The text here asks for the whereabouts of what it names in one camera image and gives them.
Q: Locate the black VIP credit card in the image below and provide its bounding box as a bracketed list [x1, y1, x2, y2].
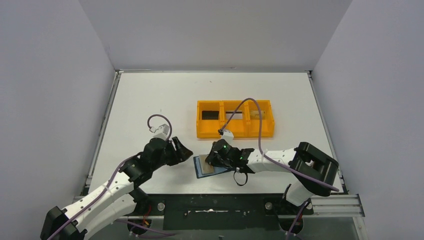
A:
[201, 110, 220, 120]

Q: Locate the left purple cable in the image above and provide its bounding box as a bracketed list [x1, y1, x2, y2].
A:
[46, 114, 176, 240]

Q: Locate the blue leather card holder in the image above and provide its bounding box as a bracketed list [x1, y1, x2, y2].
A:
[193, 154, 230, 179]

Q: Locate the aluminium frame rail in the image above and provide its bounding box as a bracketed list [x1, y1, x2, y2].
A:
[306, 194, 365, 218]

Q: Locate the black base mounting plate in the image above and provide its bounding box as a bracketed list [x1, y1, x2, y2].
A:
[128, 193, 314, 231]

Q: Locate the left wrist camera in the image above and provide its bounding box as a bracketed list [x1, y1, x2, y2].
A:
[149, 124, 171, 141]

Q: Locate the orange three-compartment tray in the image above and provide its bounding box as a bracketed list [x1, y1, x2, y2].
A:
[196, 100, 275, 139]

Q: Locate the gold credit card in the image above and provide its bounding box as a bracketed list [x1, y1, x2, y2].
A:
[249, 110, 266, 120]
[201, 162, 215, 175]

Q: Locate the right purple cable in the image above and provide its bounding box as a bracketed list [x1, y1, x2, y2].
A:
[218, 97, 340, 193]

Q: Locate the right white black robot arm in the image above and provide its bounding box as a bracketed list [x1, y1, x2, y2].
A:
[204, 139, 339, 214]

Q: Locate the purple cable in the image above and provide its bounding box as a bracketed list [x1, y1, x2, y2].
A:
[218, 97, 340, 193]
[46, 114, 176, 240]

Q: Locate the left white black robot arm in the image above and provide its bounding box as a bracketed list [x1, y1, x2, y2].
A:
[40, 136, 193, 240]

